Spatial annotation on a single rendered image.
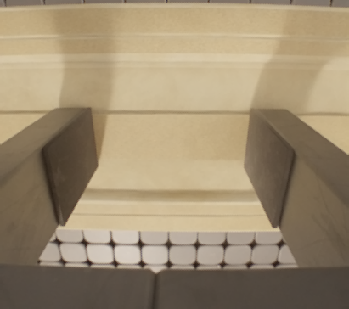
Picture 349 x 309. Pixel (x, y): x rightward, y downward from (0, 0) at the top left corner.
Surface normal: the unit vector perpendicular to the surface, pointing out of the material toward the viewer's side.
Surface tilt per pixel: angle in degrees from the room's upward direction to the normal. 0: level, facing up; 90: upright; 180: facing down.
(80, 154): 90
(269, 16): 0
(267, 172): 90
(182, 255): 0
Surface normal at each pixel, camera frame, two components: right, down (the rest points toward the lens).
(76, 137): 1.00, 0.00
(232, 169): -0.01, 0.55
